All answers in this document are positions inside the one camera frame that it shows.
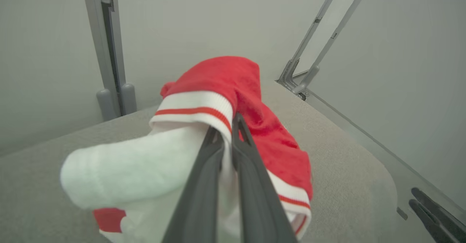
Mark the grey slanted metal frame leg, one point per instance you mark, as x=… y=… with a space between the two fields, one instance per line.
x=307 y=77

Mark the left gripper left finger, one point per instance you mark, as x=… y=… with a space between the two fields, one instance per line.
x=196 y=199

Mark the grey partition post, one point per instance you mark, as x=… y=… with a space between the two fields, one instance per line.
x=95 y=35

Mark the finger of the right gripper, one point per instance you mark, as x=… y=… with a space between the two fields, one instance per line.
x=433 y=223
x=442 y=210

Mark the grey fabric sofa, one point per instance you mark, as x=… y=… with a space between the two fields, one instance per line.
x=346 y=170

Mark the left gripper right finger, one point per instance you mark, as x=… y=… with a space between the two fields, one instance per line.
x=256 y=199

